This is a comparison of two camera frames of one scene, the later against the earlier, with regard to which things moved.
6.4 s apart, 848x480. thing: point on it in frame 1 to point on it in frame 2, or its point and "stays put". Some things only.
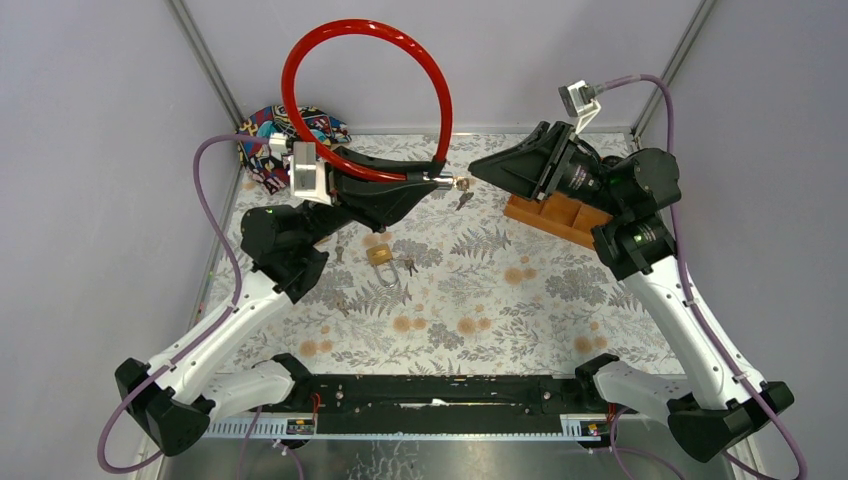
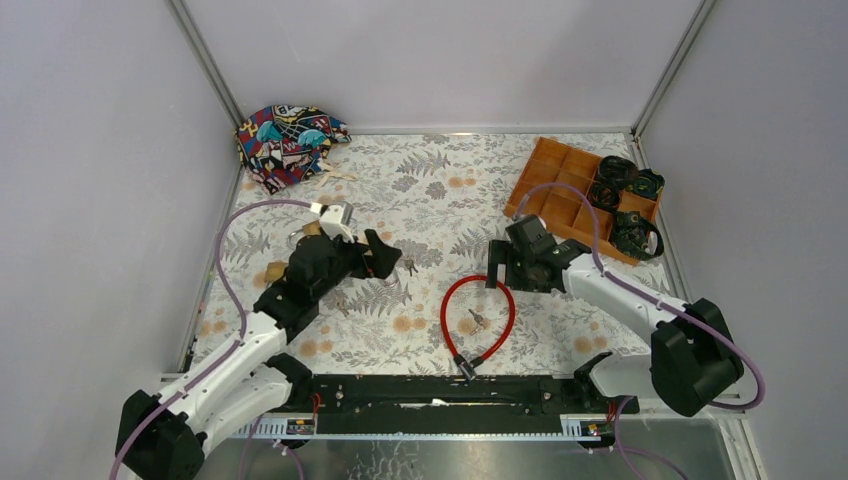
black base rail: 434,403 stays put
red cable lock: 437,175 to 463,366
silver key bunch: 409,261 stays put
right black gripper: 535,166 to 500,253
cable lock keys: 461,183 to 479,320
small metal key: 338,298 stays put
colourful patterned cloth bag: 272,168 stays put
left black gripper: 332,185 to 361,254
